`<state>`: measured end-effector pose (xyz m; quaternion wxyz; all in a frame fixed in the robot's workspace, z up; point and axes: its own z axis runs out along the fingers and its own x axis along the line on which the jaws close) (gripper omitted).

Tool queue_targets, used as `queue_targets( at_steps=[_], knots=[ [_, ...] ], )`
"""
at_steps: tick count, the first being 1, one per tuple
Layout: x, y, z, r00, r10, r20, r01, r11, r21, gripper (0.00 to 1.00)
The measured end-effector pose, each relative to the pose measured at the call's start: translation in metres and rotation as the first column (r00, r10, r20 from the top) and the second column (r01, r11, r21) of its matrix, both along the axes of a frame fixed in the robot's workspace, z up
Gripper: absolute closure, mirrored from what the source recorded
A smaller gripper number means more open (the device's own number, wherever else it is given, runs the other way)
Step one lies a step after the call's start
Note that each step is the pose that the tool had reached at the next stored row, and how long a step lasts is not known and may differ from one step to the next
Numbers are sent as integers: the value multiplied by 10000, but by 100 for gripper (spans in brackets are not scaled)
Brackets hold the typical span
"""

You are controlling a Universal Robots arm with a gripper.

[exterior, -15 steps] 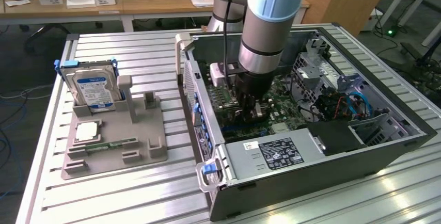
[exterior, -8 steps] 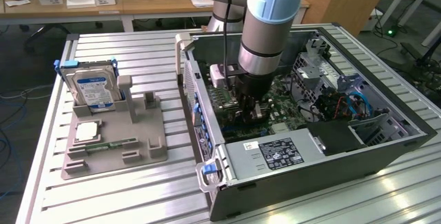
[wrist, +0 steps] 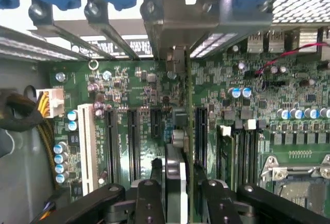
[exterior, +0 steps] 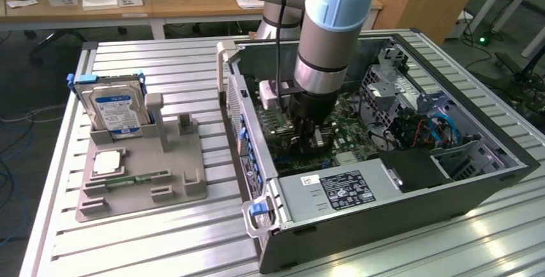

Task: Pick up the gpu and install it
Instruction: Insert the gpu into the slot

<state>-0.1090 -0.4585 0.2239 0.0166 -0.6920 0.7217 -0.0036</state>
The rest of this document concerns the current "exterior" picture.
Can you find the silver CPU chip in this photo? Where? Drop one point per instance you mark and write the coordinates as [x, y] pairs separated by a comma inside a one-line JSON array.
[[107, 162]]

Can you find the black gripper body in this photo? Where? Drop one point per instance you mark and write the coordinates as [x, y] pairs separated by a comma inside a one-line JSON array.
[[316, 106]]

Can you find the wooden desk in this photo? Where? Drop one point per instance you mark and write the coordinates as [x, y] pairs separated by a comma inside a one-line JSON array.
[[169, 2]]

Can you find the blue card retention latch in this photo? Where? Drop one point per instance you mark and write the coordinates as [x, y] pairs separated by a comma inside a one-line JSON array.
[[243, 128]]

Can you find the metal disk bay cage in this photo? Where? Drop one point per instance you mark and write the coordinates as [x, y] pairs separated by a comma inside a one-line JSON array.
[[385, 92]]

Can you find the silver chipset heatsink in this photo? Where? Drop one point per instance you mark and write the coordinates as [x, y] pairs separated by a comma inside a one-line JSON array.
[[346, 158]]

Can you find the green motherboard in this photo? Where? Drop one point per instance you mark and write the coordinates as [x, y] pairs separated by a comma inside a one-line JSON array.
[[352, 130]]

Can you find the wooden cabinet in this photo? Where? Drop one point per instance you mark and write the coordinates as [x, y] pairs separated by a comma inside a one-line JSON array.
[[434, 2]]

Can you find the white paper sheets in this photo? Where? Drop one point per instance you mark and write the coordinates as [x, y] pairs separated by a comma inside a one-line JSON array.
[[251, 2]]

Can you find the green RAM stick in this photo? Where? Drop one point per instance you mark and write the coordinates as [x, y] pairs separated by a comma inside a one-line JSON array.
[[132, 180]]

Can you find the hard disk in blue carrier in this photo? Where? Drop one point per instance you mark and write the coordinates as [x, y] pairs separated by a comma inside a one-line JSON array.
[[115, 111]]

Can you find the open black PC case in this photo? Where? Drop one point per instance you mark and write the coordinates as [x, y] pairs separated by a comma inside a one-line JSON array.
[[383, 219]]

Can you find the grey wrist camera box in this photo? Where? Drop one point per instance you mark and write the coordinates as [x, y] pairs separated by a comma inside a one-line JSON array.
[[268, 93]]

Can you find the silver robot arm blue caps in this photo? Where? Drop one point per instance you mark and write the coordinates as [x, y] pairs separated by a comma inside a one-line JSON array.
[[327, 34]]

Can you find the grey plastic parts rack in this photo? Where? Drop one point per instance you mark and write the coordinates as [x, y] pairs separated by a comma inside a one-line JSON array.
[[179, 155]]

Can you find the grey power supply unit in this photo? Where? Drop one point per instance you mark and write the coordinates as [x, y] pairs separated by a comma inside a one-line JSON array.
[[340, 187]]

